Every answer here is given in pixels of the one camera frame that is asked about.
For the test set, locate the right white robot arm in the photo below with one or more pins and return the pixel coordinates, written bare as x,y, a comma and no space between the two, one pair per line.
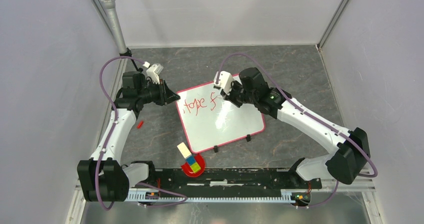
347,150

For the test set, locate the pink framed whiteboard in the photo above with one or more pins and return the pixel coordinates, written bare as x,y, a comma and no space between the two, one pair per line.
208,122

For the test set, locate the silver microphone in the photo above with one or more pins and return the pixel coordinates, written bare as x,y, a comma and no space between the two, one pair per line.
110,9

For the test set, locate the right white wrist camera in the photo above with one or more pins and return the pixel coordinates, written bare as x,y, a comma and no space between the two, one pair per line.
222,81

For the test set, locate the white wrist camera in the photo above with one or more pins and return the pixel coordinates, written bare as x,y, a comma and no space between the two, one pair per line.
222,81
153,71

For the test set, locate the green toy brick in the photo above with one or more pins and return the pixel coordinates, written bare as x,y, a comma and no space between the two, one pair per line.
195,168

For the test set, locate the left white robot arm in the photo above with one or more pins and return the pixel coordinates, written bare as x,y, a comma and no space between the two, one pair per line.
102,177

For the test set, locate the red curved toy base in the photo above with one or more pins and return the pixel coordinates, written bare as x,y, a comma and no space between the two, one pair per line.
187,170

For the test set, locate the blue toy brick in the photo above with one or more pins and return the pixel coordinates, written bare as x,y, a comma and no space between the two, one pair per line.
190,160

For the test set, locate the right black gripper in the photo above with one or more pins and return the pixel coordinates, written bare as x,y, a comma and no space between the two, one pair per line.
234,84

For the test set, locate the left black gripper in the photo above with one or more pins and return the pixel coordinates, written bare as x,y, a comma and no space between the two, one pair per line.
166,95

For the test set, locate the white toy brick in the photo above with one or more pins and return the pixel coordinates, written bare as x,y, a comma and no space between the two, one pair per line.
183,149

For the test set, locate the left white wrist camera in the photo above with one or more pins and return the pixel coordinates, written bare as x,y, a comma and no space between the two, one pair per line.
153,71

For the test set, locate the red marker cap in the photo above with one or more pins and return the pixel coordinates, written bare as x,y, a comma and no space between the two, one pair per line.
140,124

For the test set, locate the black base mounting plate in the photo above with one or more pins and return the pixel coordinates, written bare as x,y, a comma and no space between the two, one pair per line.
230,182

